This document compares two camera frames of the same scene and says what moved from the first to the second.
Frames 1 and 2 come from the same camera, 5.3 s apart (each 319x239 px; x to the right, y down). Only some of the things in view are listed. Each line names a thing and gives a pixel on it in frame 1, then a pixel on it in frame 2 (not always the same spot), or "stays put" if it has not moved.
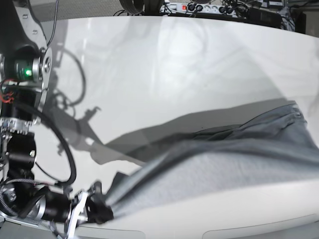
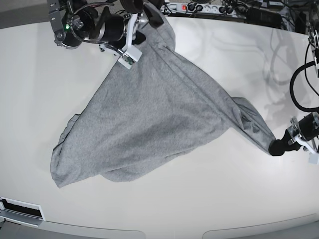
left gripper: [55, 206] → [115, 26]
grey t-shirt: [276, 148] → [137, 117]
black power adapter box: [263, 17] stays put
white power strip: [198, 8] stays put
